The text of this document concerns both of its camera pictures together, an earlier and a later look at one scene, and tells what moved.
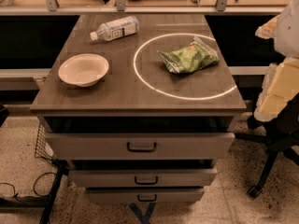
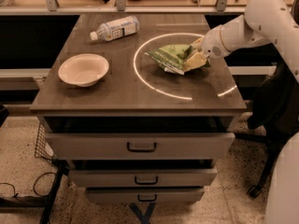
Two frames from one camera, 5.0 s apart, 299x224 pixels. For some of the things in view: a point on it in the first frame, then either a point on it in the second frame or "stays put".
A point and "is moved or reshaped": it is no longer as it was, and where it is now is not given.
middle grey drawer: x=147 y=177 stays put
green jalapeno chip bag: x=192 y=57 is moved or reshaped
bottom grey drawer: x=147 y=194 stays put
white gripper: x=289 y=32 → x=212 y=44
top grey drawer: x=143 y=146 stays put
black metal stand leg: x=19 y=203 stays put
